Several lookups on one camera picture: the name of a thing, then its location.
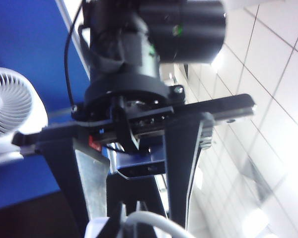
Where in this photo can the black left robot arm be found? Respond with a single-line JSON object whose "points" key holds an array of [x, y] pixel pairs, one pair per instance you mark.
{"points": [[188, 29]]}

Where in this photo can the blue office partition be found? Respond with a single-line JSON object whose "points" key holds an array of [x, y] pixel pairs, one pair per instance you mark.
{"points": [[27, 37]]}

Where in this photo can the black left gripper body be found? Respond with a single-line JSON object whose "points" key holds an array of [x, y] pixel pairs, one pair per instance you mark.
{"points": [[129, 84]]}

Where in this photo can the white charging base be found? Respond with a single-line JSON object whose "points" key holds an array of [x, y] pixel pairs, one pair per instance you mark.
{"points": [[95, 229]]}

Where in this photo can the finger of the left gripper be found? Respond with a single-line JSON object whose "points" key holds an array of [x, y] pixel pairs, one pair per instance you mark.
{"points": [[180, 161], [64, 168]]}

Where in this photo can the white desk fan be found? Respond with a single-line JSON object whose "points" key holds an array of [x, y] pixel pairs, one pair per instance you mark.
{"points": [[15, 99]]}

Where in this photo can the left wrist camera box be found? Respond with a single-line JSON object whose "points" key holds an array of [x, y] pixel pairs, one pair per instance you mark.
{"points": [[144, 161]]}

